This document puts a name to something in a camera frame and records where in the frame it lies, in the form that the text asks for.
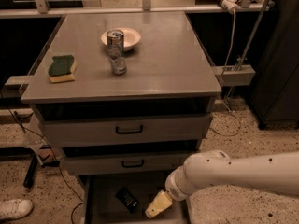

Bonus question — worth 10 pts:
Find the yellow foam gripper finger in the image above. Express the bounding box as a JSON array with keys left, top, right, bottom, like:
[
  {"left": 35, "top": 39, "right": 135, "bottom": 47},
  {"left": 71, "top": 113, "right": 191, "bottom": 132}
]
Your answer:
[{"left": 145, "top": 190, "right": 173, "bottom": 218}]

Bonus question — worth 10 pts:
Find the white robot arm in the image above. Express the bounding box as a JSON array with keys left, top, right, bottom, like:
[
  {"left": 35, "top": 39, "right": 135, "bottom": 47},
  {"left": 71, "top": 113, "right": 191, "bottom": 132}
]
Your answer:
[{"left": 145, "top": 150, "right": 299, "bottom": 218}]

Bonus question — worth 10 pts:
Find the middle grey drawer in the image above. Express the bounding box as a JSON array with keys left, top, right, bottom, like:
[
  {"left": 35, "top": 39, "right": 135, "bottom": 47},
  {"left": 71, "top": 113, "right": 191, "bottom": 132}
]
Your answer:
[{"left": 63, "top": 150, "right": 195, "bottom": 175}]

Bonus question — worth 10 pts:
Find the bottom open grey drawer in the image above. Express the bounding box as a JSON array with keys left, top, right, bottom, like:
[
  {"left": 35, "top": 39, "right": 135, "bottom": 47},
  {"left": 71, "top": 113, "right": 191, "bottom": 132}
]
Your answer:
[{"left": 83, "top": 171, "right": 191, "bottom": 224}]

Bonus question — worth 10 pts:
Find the grey drawer cabinet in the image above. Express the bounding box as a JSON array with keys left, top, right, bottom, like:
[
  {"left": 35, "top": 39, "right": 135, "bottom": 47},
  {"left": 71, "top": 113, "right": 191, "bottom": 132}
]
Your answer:
[{"left": 22, "top": 12, "right": 221, "bottom": 224}]

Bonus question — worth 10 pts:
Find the top grey drawer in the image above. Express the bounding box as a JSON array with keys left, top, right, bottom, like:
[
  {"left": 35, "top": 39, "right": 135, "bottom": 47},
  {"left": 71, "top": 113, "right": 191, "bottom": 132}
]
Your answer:
[{"left": 41, "top": 114, "right": 212, "bottom": 147}]

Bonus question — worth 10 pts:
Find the black bar on floor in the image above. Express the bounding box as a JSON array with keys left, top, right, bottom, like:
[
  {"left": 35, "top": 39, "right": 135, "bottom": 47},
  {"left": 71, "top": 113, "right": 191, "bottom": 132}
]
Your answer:
[{"left": 23, "top": 156, "right": 37, "bottom": 189}]

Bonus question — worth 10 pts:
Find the white sneaker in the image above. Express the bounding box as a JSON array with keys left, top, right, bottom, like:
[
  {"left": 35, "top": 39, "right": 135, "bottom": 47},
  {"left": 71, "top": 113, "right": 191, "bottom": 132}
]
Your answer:
[{"left": 0, "top": 199, "right": 34, "bottom": 220}]

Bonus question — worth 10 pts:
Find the green yellow sponge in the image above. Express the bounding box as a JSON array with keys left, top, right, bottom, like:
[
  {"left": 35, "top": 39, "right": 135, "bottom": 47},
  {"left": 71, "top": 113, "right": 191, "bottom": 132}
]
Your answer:
[{"left": 48, "top": 55, "right": 77, "bottom": 83}]

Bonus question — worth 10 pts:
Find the silver drink can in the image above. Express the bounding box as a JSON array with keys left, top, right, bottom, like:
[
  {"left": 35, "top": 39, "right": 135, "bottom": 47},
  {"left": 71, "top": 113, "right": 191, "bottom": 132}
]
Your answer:
[{"left": 107, "top": 30, "right": 127, "bottom": 75}]

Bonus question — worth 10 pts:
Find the metal diagonal rod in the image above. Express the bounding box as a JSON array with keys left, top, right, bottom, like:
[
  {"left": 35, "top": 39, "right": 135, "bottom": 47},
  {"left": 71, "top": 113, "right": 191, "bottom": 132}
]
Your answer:
[{"left": 234, "top": 0, "right": 270, "bottom": 71}]

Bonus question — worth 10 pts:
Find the black floor cable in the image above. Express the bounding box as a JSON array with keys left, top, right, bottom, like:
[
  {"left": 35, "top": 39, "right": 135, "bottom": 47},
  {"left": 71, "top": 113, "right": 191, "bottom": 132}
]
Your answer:
[{"left": 0, "top": 91, "right": 85, "bottom": 224}]

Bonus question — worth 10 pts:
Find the grey side bracket block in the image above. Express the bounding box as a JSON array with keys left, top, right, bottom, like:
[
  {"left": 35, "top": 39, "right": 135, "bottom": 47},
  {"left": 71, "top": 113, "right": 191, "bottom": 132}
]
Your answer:
[{"left": 213, "top": 65, "right": 255, "bottom": 87}]

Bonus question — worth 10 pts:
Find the white power cable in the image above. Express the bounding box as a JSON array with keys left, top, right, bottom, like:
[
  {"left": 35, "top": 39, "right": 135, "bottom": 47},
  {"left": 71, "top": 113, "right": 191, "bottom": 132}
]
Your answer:
[{"left": 208, "top": 8, "right": 243, "bottom": 138}]

